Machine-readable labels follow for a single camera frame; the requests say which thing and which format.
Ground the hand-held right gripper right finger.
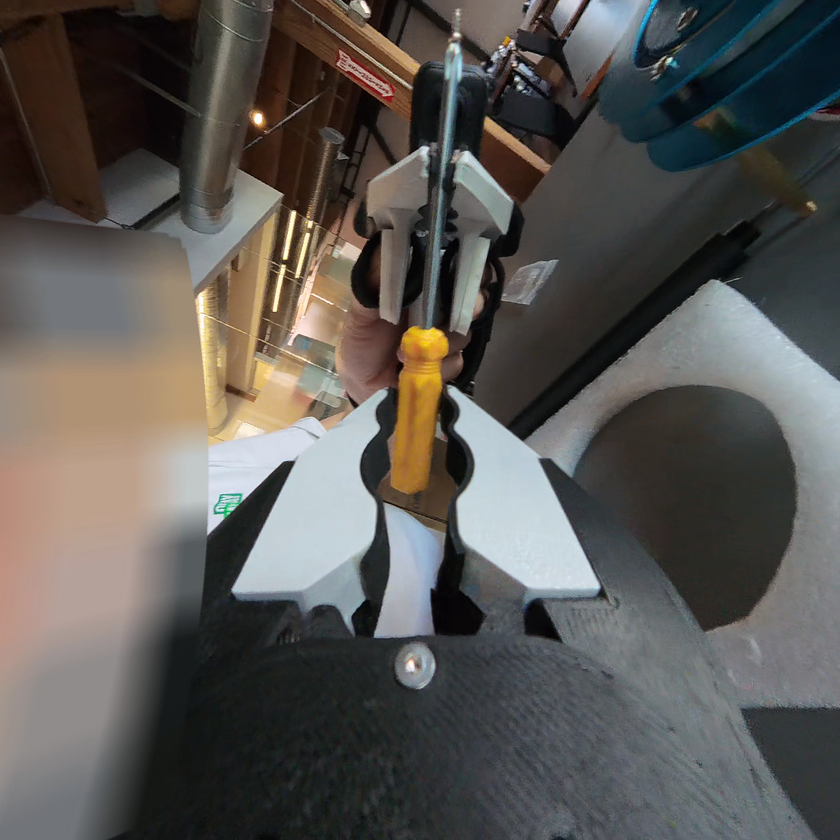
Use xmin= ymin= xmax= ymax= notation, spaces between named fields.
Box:
xmin=433 ymin=386 xmax=603 ymax=636

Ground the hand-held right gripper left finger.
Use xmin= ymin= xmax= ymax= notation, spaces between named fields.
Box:
xmin=231 ymin=387 xmax=395 ymax=637

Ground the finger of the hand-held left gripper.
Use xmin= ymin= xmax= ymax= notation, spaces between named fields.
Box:
xmin=449 ymin=151 xmax=514 ymax=337
xmin=366 ymin=146 xmax=435 ymax=324

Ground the yellow handled screwdriver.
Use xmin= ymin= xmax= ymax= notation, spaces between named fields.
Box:
xmin=389 ymin=8 xmax=467 ymax=494

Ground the blue round robot arm base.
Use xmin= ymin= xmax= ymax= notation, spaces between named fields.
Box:
xmin=597 ymin=0 xmax=840 ymax=173

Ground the grey desk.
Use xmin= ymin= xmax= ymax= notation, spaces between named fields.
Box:
xmin=476 ymin=98 xmax=840 ymax=840

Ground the person's left hand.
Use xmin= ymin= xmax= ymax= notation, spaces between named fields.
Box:
xmin=336 ymin=303 xmax=404 ymax=409

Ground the wooden beam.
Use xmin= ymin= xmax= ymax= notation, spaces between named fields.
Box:
xmin=272 ymin=0 xmax=552 ymax=198

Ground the red white sign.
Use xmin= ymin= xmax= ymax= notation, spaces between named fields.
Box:
xmin=335 ymin=49 xmax=396 ymax=104

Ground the small clear plastic bag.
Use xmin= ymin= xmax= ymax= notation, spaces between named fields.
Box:
xmin=508 ymin=260 xmax=560 ymax=305

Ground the black rod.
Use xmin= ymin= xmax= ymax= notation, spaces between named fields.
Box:
xmin=508 ymin=217 xmax=782 ymax=439

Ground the white foam block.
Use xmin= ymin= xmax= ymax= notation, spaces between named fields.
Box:
xmin=525 ymin=280 xmax=840 ymax=711

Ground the thin ribbed metal duct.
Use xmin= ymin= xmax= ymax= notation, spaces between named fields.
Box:
xmin=307 ymin=128 xmax=347 ymax=221

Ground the large shiny metal duct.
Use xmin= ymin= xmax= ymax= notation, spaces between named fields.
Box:
xmin=180 ymin=0 xmax=274 ymax=234

